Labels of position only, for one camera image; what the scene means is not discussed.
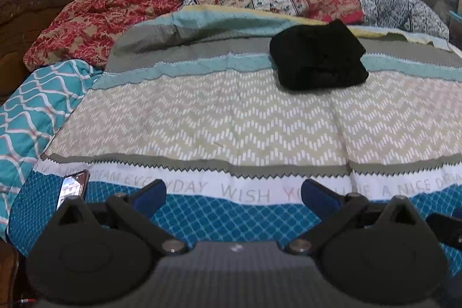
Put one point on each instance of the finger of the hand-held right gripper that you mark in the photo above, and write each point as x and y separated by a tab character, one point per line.
445	230

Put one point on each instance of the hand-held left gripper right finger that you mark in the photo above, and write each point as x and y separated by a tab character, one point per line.
317	197

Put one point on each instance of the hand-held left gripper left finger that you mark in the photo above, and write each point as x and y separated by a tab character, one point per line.
151	197

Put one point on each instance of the black pants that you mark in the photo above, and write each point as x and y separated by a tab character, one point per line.
317	55

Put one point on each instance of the smartphone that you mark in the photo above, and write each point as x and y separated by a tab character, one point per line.
74	189

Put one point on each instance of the teal grey zigzag bedspread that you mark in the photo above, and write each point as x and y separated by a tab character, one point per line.
216	120

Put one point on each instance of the teal lattice-print blanket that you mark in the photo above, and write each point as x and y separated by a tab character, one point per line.
32	109

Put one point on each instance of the red patterned blanket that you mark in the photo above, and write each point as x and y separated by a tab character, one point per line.
94	19

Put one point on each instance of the dark carved wooden headboard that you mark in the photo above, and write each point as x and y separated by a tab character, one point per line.
25	19

